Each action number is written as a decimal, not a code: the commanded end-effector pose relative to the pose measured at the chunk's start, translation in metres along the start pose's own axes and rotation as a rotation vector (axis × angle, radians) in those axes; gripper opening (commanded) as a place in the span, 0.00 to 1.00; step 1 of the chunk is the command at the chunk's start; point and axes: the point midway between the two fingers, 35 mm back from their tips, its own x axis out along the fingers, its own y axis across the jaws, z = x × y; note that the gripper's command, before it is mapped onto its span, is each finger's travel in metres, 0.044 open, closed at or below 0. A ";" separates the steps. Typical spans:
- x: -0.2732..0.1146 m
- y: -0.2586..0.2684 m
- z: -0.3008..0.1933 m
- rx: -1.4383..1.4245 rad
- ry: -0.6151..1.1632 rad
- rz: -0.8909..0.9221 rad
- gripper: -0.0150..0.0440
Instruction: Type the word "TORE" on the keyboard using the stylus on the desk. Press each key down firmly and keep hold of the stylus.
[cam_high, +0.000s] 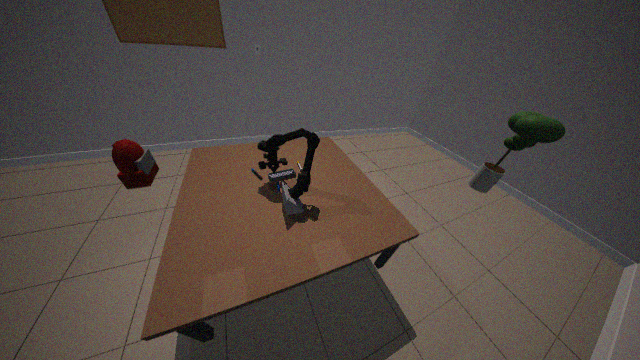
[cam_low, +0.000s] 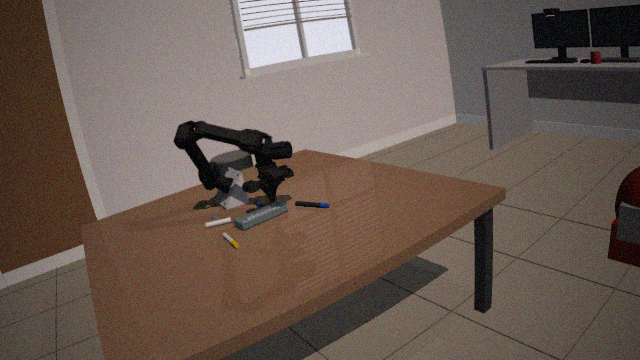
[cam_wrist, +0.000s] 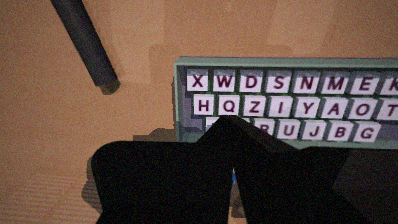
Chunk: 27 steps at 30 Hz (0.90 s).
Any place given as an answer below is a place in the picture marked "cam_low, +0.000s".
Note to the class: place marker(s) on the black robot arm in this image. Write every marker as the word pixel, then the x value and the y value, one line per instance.
pixel 247 140

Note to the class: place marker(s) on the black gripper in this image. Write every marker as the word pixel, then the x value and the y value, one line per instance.
pixel 267 186

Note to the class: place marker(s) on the black stylus with blue tip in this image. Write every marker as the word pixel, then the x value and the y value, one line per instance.
pixel 311 204

